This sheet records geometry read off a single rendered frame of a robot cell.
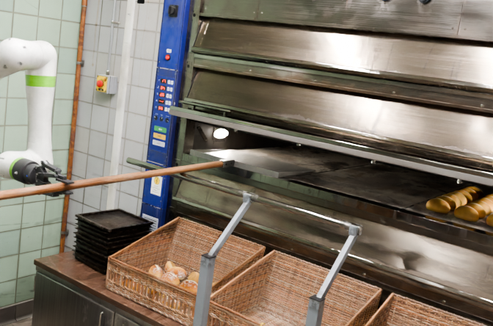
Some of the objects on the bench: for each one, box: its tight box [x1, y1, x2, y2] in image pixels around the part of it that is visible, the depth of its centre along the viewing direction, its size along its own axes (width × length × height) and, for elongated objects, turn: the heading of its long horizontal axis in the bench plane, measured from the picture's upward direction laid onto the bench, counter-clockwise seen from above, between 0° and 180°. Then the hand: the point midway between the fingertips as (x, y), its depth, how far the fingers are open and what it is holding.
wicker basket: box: [105, 217, 266, 326], centre depth 278 cm, size 49×56×28 cm
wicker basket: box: [207, 250, 382, 326], centre depth 244 cm, size 49×56×28 cm
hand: (64, 186), depth 213 cm, fingers closed on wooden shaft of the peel, 3 cm apart
